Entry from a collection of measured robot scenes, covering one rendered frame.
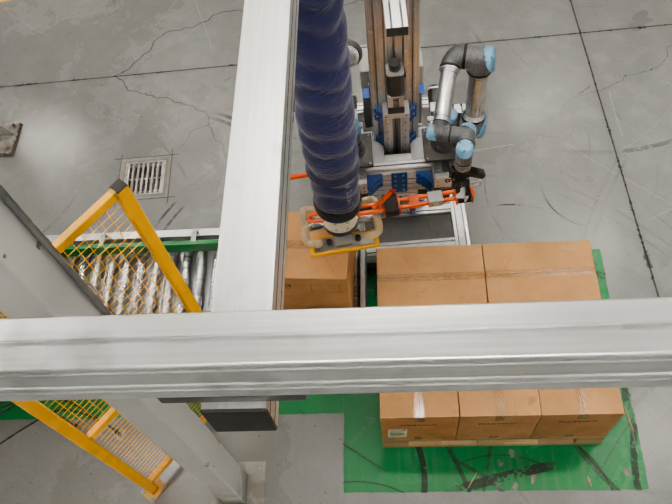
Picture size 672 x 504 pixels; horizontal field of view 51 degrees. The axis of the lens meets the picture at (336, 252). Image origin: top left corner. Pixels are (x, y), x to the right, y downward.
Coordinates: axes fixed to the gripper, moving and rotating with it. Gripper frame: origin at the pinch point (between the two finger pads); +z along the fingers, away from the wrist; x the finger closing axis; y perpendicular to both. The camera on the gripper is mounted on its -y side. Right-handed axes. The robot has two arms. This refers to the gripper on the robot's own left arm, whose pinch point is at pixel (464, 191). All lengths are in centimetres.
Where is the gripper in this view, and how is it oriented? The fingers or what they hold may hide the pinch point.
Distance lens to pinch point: 346.4
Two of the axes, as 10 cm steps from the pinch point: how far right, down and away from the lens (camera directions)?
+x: 1.3, 8.5, -5.2
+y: -9.9, 1.6, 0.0
